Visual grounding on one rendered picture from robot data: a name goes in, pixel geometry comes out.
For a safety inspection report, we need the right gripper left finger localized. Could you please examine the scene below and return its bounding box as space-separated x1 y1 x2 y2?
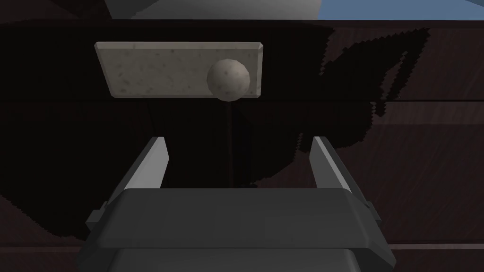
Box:
107 136 170 205

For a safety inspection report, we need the speckled grey door knob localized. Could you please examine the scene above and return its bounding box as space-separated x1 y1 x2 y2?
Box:
94 41 264 102

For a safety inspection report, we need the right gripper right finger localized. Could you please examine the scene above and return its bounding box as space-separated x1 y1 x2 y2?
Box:
309 136 369 206

